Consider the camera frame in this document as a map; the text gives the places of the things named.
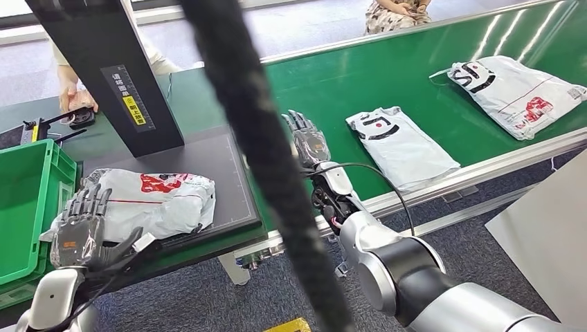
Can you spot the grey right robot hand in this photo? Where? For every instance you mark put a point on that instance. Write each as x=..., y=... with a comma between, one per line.
x=312, y=142

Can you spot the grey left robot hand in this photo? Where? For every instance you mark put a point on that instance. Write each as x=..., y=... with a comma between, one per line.
x=75, y=238

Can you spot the person's hand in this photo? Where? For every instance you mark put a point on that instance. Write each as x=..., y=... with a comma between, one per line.
x=75, y=101

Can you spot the black handheld device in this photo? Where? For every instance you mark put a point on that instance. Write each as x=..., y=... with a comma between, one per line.
x=82, y=120

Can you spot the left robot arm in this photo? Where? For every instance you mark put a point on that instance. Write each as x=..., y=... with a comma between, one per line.
x=55, y=298

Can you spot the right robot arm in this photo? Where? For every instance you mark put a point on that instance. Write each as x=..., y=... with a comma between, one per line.
x=403, y=275

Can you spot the black inbound scanner machine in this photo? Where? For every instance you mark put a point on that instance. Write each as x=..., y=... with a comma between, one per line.
x=114, y=46

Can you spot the green conveyor belt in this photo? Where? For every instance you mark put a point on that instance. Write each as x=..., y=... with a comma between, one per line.
x=367, y=82

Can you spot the small grey courier package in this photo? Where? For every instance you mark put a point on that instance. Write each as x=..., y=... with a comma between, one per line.
x=403, y=146

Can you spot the large grey courier package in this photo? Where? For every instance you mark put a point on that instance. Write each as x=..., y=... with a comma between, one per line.
x=518, y=91

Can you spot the person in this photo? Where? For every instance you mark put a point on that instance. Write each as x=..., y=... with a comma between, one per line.
x=66, y=73
x=394, y=16

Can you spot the black device with antennas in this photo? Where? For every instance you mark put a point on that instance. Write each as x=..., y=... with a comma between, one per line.
x=41, y=128

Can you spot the yellow warning sticker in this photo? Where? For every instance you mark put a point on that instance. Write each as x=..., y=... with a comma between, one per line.
x=134, y=110

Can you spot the green plastic crate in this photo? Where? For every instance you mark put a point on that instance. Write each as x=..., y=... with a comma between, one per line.
x=23, y=206

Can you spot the white table leg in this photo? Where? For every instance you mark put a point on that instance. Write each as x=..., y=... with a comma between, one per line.
x=236, y=270

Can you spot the yellow floor marker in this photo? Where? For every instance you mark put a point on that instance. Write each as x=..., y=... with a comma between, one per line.
x=289, y=326

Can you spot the white panel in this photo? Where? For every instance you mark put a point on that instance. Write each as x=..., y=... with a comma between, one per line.
x=550, y=238

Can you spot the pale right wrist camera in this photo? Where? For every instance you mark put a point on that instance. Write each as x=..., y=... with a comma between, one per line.
x=337, y=178

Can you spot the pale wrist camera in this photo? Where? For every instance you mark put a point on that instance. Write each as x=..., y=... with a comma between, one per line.
x=337, y=178
x=144, y=242

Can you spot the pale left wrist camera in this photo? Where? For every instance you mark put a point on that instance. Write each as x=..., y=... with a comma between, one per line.
x=144, y=242

